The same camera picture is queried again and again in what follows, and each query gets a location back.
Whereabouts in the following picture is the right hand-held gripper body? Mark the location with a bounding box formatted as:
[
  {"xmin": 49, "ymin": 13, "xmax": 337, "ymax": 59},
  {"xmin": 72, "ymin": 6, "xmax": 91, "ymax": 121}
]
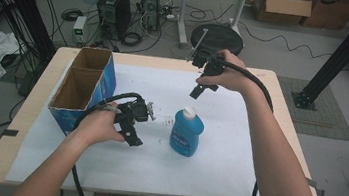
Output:
[{"xmin": 189, "ymin": 49, "xmax": 228, "ymax": 104}]

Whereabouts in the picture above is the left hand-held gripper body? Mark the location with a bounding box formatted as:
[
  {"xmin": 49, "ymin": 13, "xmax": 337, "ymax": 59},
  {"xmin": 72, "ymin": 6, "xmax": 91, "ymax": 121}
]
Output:
[{"xmin": 110, "ymin": 94, "xmax": 152, "ymax": 150}]

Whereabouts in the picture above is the blue bottle with white cap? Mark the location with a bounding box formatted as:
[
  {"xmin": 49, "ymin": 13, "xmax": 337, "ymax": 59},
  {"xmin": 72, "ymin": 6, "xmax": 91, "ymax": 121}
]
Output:
[{"xmin": 168, "ymin": 104, "xmax": 207, "ymax": 160}]

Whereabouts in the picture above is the blue cardboard box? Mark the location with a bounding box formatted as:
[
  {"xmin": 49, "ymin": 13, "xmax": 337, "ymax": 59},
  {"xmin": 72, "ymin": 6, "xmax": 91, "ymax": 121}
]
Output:
[{"xmin": 44, "ymin": 42, "xmax": 122, "ymax": 141}]

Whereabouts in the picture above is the person's right hand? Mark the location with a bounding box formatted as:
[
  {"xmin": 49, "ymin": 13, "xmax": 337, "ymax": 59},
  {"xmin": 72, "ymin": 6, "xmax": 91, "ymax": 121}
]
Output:
[{"xmin": 194, "ymin": 45, "xmax": 264, "ymax": 97}]

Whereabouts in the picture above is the person's left hand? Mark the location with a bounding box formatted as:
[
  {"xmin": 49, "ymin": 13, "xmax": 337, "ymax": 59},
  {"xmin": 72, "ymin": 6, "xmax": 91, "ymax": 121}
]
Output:
[{"xmin": 70, "ymin": 97, "xmax": 130, "ymax": 152}]

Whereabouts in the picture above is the grey metal rod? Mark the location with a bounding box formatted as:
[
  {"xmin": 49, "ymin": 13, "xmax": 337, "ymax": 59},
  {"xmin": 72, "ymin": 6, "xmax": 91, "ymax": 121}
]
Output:
[{"xmin": 186, "ymin": 26, "xmax": 210, "ymax": 64}]

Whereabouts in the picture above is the black round stool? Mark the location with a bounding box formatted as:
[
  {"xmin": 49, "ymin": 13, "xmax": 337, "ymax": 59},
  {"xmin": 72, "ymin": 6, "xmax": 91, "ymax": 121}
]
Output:
[{"xmin": 188, "ymin": 21, "xmax": 247, "ymax": 58}]

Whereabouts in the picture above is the white table mat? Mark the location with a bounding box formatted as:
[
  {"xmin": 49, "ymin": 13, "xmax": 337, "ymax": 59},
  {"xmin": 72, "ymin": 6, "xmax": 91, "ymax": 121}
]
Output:
[{"xmin": 4, "ymin": 50, "xmax": 275, "ymax": 196}]

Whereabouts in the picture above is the small black computer tower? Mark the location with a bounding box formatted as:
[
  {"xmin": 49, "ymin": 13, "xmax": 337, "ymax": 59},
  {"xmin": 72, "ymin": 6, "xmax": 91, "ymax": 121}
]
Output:
[{"xmin": 136, "ymin": 0, "xmax": 162, "ymax": 32}]

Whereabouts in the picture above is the open brown cardboard box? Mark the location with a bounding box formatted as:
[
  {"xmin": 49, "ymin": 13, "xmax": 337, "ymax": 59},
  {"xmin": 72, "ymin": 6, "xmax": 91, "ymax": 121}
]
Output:
[{"xmin": 245, "ymin": 0, "xmax": 314, "ymax": 28}]

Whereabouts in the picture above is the large black computer tower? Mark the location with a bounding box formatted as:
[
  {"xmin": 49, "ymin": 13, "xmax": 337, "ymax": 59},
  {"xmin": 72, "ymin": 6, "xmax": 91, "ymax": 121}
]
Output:
[{"xmin": 91, "ymin": 0, "xmax": 135, "ymax": 43}]

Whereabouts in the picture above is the white power supply unit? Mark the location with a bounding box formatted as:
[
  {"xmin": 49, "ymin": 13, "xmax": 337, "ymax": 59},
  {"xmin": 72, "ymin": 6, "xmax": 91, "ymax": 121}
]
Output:
[{"xmin": 70, "ymin": 14, "xmax": 89, "ymax": 47}]

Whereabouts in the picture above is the grey floor mat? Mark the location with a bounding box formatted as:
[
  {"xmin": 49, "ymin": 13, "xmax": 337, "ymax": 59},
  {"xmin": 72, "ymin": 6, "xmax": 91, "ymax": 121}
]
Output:
[{"xmin": 270, "ymin": 74, "xmax": 349, "ymax": 142}]

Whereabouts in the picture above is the black tape strip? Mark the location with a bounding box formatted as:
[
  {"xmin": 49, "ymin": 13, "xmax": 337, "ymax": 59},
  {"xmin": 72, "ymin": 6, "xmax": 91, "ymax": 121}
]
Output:
[
  {"xmin": 304, "ymin": 178, "xmax": 327, "ymax": 196},
  {"xmin": 0, "ymin": 127, "xmax": 20, "ymax": 142}
]

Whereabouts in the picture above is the closed brown cardboard box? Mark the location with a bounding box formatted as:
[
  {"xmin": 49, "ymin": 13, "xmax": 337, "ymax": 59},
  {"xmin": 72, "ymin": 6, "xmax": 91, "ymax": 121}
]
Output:
[{"xmin": 300, "ymin": 0, "xmax": 349, "ymax": 34}]

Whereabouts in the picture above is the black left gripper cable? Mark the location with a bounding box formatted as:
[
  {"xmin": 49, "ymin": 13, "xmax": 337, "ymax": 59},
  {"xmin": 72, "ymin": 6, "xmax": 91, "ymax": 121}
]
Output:
[{"xmin": 64, "ymin": 85, "xmax": 146, "ymax": 196}]

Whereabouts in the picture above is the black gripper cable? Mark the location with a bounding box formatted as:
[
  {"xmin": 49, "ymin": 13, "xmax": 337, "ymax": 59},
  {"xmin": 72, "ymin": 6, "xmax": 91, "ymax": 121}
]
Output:
[
  {"xmin": 204, "ymin": 59, "xmax": 280, "ymax": 196},
  {"xmin": 64, "ymin": 85, "xmax": 146, "ymax": 196}
]

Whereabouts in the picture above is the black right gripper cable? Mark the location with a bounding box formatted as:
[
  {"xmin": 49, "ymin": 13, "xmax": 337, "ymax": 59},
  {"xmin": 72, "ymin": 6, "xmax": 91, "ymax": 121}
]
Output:
[{"xmin": 204, "ymin": 59, "xmax": 280, "ymax": 196}]

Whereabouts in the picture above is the coiled black cable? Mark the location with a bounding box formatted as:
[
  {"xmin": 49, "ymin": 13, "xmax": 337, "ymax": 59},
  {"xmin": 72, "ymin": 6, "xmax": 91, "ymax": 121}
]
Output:
[
  {"xmin": 120, "ymin": 30, "xmax": 144, "ymax": 49},
  {"xmin": 60, "ymin": 7, "xmax": 85, "ymax": 23}
]

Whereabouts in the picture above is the long black floor cable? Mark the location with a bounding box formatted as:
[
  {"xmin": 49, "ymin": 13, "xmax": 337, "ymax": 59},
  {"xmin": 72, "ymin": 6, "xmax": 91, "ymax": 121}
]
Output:
[{"xmin": 180, "ymin": 0, "xmax": 339, "ymax": 62}]

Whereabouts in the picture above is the black aluminium post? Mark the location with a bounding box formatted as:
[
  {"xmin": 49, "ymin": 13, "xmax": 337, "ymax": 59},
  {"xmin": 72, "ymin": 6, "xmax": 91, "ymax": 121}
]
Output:
[{"xmin": 289, "ymin": 0, "xmax": 349, "ymax": 115}]

